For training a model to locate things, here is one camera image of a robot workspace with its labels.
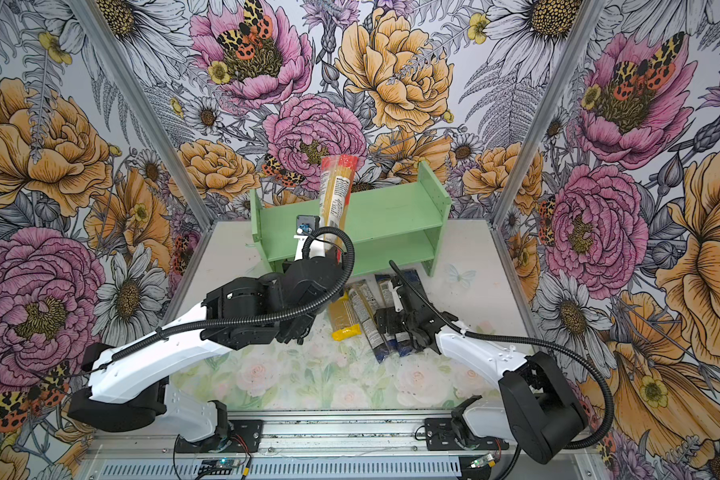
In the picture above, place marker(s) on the blue Barilla spaghetti box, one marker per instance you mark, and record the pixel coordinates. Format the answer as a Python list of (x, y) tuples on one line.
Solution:
[(411, 275)]

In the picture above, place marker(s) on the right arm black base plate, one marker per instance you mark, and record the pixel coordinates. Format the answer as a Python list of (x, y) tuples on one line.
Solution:
[(449, 434)]

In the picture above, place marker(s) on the red-ended spaghetti bag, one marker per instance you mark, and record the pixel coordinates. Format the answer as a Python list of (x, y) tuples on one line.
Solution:
[(337, 176)]

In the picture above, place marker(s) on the right aluminium corner post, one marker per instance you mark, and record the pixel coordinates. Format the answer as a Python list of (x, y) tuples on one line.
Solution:
[(582, 30)]

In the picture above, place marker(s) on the yellow spaghetti bag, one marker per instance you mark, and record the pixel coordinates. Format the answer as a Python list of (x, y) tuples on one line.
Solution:
[(342, 318)]

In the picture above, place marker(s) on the aluminium mounting rail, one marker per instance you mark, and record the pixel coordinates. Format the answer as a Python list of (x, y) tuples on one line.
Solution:
[(310, 434)]

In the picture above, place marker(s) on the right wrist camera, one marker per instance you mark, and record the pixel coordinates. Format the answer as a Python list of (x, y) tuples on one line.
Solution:
[(396, 298)]

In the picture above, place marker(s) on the green circuit board right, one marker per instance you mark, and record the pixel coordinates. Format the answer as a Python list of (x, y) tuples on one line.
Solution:
[(485, 461)]

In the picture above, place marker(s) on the blue-ended spaghetti bag, left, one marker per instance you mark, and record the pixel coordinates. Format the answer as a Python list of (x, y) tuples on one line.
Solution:
[(365, 307)]

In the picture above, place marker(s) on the light green wooden shelf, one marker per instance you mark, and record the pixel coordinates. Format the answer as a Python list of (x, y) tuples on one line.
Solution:
[(403, 223)]

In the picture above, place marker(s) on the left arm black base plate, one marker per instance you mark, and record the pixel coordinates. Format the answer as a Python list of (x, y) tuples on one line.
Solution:
[(242, 436)]

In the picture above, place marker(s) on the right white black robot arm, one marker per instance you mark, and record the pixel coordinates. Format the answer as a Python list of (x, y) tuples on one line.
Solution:
[(538, 410)]

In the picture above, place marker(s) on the green circuit board left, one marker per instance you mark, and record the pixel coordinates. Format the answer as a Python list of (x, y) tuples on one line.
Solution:
[(219, 467)]

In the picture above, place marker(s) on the blue-ended spaghetti bag,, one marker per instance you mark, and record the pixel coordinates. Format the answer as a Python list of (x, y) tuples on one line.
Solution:
[(403, 341), (365, 307)]

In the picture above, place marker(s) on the aluminium corner post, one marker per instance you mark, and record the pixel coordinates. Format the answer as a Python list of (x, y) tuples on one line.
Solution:
[(582, 30), (95, 26)]

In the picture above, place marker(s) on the blue-ended spaghetti bag, right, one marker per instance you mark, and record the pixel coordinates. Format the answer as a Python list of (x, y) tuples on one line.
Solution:
[(403, 341)]

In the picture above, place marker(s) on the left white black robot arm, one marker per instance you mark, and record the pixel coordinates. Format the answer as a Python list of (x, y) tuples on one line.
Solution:
[(129, 387)]

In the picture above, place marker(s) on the left aluminium corner post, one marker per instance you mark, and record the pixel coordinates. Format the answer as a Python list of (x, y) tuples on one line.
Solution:
[(95, 26)]

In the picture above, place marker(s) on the green circuit board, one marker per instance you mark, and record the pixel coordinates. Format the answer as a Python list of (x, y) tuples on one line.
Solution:
[(219, 467), (485, 461)]

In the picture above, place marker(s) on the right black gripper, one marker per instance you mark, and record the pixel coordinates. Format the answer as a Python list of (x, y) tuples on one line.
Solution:
[(391, 320)]

